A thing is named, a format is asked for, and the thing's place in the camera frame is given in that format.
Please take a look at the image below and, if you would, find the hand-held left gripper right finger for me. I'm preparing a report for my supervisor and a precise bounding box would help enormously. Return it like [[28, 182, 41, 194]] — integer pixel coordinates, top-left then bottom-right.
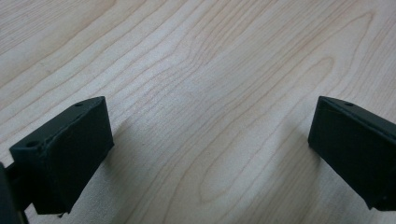
[[307, 95, 396, 213]]

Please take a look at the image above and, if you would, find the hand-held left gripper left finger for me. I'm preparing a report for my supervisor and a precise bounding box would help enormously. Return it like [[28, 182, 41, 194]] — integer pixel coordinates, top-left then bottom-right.
[[8, 95, 115, 216]]

